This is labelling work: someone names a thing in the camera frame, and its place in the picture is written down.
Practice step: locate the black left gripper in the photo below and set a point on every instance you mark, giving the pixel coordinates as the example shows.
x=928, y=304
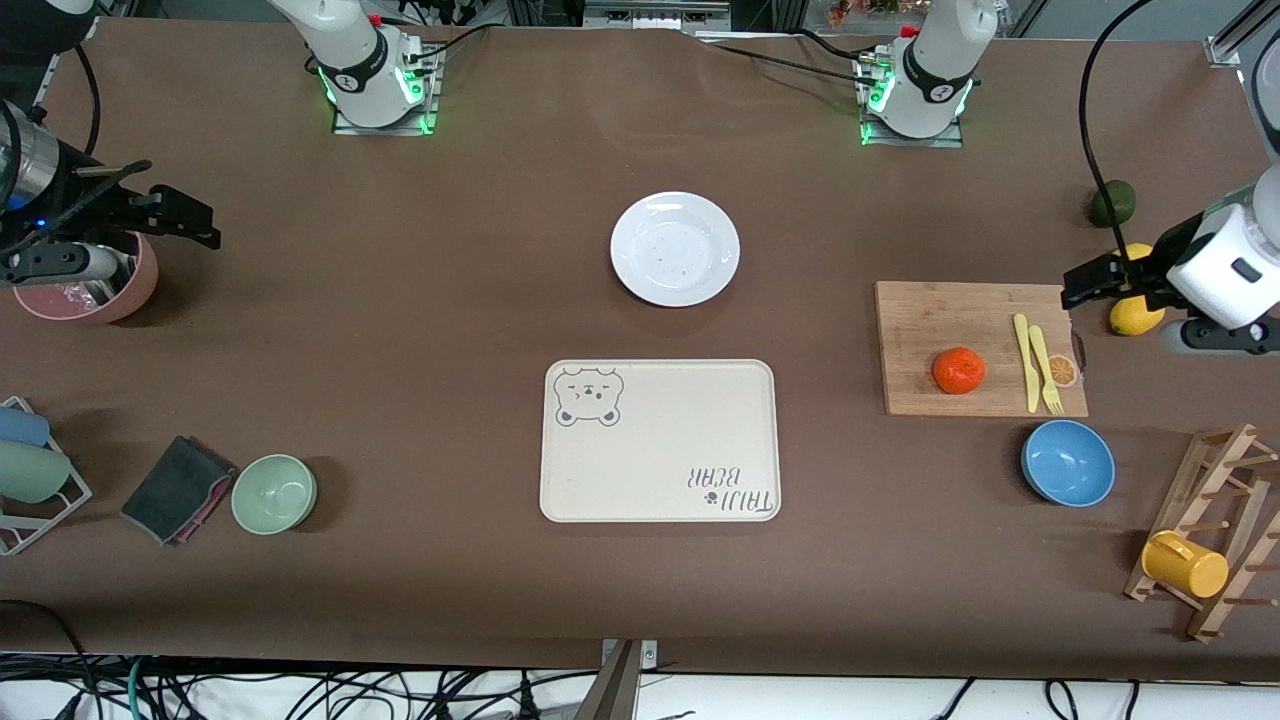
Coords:
x=1152, y=266

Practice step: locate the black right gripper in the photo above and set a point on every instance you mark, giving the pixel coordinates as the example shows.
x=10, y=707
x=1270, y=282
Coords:
x=82, y=204

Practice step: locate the orange mandarin fruit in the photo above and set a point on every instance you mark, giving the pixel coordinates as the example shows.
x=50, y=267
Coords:
x=960, y=370

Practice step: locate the white round plate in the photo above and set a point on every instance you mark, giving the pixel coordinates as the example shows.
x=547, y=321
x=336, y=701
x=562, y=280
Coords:
x=675, y=250

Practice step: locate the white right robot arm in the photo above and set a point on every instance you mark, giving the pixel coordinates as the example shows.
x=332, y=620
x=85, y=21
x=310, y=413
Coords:
x=350, y=60

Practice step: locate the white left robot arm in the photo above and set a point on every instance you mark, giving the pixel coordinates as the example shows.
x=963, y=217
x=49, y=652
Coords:
x=940, y=60

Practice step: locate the yellow lemon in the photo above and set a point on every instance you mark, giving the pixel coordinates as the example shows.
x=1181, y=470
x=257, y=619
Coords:
x=1137, y=252
x=1135, y=320

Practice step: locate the dark green avocado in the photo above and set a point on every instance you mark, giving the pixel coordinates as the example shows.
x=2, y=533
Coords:
x=1112, y=205

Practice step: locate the steel scoop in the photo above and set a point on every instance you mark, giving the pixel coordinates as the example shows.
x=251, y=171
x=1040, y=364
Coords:
x=118, y=270

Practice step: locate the pink bowl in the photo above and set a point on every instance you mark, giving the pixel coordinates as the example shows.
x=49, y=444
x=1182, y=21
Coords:
x=135, y=292

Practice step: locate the yellow plastic fork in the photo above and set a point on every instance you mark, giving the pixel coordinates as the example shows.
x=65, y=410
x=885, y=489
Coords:
x=1040, y=355

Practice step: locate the yellow plastic knife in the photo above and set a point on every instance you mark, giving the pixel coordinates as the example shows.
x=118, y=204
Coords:
x=1025, y=350

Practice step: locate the clear ice pieces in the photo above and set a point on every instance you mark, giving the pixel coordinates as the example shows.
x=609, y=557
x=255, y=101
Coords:
x=70, y=295

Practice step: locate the bamboo cutting board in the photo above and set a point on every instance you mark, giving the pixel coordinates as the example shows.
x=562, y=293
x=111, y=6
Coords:
x=930, y=320

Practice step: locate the blue bowl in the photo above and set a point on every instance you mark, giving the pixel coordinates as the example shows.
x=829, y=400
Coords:
x=1068, y=463

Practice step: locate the wooden cup rack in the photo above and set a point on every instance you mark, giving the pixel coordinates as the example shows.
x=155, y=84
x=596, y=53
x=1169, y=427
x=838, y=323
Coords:
x=1225, y=437

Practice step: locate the light blue cup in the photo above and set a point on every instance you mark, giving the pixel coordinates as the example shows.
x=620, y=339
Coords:
x=22, y=427

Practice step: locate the folded dark grey cloth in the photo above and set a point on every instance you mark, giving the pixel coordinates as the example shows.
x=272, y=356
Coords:
x=175, y=490

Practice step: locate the pale green bowl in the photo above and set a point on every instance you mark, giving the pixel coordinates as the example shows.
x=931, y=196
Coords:
x=274, y=495

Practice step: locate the yellow mug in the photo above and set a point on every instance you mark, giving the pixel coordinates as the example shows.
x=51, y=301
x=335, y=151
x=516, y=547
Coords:
x=1190, y=567

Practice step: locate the pale green cup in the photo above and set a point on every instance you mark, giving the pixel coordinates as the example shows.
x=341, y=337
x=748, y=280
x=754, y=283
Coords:
x=30, y=472

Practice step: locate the beige bear print tray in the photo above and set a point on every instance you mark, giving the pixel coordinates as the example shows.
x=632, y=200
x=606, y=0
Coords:
x=660, y=450

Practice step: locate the grey metal box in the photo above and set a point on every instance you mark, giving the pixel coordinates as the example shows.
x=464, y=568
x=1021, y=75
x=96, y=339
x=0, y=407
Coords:
x=655, y=15

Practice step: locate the aluminium frame profile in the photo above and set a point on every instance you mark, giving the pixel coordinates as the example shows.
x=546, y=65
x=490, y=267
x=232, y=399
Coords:
x=45, y=90

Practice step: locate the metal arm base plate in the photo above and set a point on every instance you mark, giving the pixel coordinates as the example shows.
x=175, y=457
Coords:
x=915, y=142
x=380, y=130

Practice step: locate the aluminium frame post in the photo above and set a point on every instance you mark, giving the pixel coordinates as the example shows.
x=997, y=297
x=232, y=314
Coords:
x=1225, y=45

